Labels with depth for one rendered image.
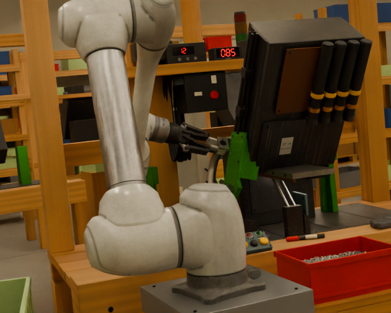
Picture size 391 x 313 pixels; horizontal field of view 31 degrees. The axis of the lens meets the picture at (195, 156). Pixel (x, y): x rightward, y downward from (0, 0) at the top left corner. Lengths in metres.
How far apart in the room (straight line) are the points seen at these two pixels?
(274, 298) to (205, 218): 0.25
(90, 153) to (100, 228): 1.12
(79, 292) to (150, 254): 0.49
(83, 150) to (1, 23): 9.83
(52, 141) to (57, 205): 0.24
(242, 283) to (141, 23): 0.73
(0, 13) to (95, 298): 10.63
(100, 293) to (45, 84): 0.88
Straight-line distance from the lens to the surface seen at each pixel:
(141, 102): 2.18
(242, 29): 2.91
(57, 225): 2.69
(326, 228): 2.59
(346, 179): 7.85
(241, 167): 2.48
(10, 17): 12.58
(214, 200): 1.72
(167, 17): 1.94
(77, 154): 2.77
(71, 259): 2.56
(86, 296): 2.13
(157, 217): 1.70
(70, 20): 1.90
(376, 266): 2.15
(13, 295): 2.05
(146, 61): 2.10
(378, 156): 3.18
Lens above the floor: 1.42
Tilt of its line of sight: 5 degrees down
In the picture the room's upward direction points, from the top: 5 degrees counter-clockwise
